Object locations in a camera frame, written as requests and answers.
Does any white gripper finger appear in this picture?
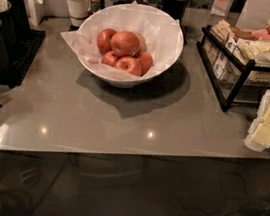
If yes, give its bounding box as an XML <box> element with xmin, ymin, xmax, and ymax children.
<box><xmin>244</xmin><ymin>89</ymin><xmax>270</xmax><ymax>152</ymax></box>

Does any large top red apple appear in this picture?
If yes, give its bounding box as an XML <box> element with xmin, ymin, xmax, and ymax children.
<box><xmin>110</xmin><ymin>31</ymin><xmax>140</xmax><ymax>57</ymax></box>

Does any right red apple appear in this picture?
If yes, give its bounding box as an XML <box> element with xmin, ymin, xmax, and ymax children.
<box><xmin>137</xmin><ymin>51</ymin><xmax>153</xmax><ymax>76</ymax></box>

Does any white paper bowl liner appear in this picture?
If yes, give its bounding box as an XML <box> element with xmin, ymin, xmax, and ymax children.
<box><xmin>55</xmin><ymin>0</ymin><xmax>184</xmax><ymax>89</ymax></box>

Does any front centre red apple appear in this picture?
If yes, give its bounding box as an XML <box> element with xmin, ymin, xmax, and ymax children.
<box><xmin>114</xmin><ymin>56</ymin><xmax>142</xmax><ymax>76</ymax></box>

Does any white bowl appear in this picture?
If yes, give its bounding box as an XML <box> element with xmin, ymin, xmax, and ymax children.
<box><xmin>69</xmin><ymin>0</ymin><xmax>190</xmax><ymax>97</ymax></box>

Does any front left small apple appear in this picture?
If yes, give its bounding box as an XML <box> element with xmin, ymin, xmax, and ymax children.
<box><xmin>101</xmin><ymin>51</ymin><xmax>118</xmax><ymax>66</ymax></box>

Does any left red apple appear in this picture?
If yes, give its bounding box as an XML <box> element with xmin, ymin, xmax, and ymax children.
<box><xmin>96</xmin><ymin>28</ymin><xmax>117</xmax><ymax>54</ymax></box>

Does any white paper cup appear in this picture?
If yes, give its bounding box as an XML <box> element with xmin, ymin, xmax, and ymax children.
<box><xmin>66</xmin><ymin>0</ymin><xmax>89</xmax><ymax>19</ymax></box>

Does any black rubber mat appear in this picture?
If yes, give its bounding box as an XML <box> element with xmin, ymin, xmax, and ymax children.
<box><xmin>8</xmin><ymin>30</ymin><xmax>46</xmax><ymax>88</ymax></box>

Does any black wire condiment rack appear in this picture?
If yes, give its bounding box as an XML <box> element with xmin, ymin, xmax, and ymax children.
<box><xmin>196</xmin><ymin>25</ymin><xmax>270</xmax><ymax>111</ymax></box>

